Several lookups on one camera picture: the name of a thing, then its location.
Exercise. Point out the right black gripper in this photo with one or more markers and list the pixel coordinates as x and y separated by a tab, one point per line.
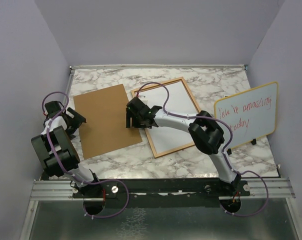
129	115

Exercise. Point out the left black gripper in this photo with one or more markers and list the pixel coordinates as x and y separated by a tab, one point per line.
75	123

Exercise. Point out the wooden picture frame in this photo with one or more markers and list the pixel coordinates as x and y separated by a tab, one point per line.
166	117

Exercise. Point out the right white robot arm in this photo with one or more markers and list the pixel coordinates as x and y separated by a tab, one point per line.
204	130

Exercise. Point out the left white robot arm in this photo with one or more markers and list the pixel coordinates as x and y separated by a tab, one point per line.
54	149

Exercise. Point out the yellow rimmed whiteboard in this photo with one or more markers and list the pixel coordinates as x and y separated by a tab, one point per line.
250	114

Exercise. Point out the aluminium rail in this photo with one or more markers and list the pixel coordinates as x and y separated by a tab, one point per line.
60	190

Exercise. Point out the black mounting base plate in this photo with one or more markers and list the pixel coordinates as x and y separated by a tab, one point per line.
160	193

